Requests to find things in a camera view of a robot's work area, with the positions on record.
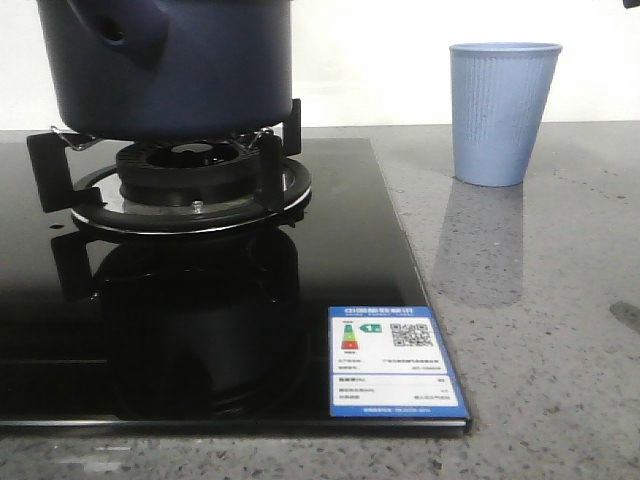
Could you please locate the dark blue cooking pot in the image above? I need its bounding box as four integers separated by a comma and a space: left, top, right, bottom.
37, 1, 292, 141

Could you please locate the light blue ribbed plastic cup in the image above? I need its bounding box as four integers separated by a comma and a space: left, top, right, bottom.
450, 42, 562, 187

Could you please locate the blue energy label sticker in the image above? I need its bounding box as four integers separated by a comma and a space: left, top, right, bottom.
328, 306, 469, 422

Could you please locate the black pot support grate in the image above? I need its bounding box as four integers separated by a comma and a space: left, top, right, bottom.
27, 99, 311, 236

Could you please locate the black round gas burner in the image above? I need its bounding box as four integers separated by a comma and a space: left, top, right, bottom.
116, 141, 261, 207

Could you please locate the black glass gas stove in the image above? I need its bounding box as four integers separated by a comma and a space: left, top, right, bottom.
1, 139, 471, 437

